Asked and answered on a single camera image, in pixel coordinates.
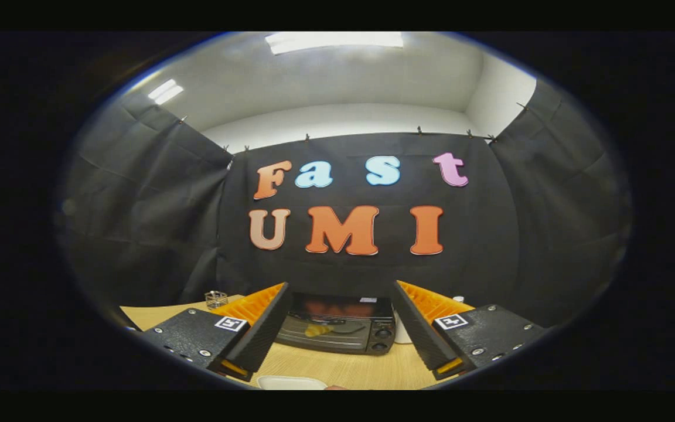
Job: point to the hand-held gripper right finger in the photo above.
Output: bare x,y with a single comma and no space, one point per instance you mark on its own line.
419,337

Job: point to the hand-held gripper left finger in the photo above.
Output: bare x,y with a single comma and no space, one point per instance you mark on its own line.
258,340

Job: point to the golden croissant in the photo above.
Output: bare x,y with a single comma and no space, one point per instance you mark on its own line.
317,330

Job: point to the black toaster oven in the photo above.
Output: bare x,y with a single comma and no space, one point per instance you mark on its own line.
343,340

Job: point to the white bread toaster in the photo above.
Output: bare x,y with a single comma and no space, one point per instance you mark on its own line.
402,331

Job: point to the white oval plate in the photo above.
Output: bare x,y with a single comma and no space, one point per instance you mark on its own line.
290,383

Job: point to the black backdrop cloth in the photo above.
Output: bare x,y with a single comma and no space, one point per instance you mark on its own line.
501,234

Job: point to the small ceiling light panel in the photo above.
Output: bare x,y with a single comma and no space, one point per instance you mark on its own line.
166,91

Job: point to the large ceiling light panel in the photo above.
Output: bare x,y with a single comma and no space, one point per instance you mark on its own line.
334,41

